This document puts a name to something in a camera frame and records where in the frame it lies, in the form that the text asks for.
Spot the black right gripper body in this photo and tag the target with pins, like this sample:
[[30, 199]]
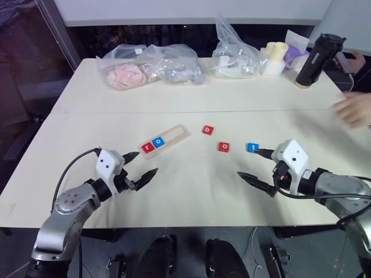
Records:
[[281, 176]]

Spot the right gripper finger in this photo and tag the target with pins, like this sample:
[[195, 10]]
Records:
[[265, 152], [258, 182]]

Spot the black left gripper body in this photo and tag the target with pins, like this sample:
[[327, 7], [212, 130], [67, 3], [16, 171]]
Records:
[[124, 181]]

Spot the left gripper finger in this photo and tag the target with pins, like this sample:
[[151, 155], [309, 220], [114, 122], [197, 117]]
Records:
[[146, 178], [131, 156]]

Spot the red letter tile o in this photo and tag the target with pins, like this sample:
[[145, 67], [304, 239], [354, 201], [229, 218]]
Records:
[[223, 146]]

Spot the wooden letter tray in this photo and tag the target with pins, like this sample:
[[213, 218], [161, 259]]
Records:
[[176, 135]]

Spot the red letter tile b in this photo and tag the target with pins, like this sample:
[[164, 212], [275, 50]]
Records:
[[208, 130]]

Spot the dark smartphone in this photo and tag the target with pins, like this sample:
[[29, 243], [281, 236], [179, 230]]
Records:
[[343, 64]]

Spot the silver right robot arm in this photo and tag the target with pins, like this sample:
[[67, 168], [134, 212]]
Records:
[[339, 188]]

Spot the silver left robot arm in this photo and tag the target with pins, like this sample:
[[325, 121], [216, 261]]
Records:
[[69, 208]]

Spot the blue letter tile t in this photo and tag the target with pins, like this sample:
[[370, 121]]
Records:
[[252, 147]]

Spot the red r letter block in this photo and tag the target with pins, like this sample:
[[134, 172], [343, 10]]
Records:
[[148, 147]]

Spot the blue o letter block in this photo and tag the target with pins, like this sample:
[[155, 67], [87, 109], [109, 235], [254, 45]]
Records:
[[158, 142]]

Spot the person's left hand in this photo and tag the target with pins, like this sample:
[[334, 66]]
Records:
[[355, 111]]

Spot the person's right hand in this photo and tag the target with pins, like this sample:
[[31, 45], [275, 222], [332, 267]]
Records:
[[358, 62]]

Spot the dark rounded shape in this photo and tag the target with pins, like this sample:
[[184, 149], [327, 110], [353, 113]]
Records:
[[223, 259], [159, 256]]

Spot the clear bag with pink cloth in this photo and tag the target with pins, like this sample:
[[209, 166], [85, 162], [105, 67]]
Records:
[[124, 73]]

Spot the stack of cream cups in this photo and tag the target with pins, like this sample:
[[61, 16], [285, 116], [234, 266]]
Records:
[[272, 69]]

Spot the clear bag with grey parts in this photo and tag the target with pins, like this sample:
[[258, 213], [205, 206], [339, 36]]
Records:
[[179, 68]]

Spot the purple and white tissue pack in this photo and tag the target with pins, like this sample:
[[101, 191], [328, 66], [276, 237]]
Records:
[[295, 55]]

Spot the cream plastic cup shape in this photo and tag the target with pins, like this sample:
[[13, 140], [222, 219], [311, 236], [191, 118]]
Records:
[[276, 50]]

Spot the black drinking bottle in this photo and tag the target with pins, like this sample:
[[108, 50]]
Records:
[[314, 62]]

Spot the person's black sleeve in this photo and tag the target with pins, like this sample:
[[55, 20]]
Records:
[[363, 81]]

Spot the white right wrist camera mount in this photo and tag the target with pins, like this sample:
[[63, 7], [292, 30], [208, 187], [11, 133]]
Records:
[[292, 159]]

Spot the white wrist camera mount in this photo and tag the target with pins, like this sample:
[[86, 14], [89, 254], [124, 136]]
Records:
[[107, 165], [292, 159]]

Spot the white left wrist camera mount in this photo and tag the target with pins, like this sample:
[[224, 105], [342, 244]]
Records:
[[107, 165]]

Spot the black table bracket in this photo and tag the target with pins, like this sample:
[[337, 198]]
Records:
[[115, 266], [280, 262]]

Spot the grey window frame post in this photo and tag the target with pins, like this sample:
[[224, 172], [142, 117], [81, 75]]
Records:
[[59, 32]]

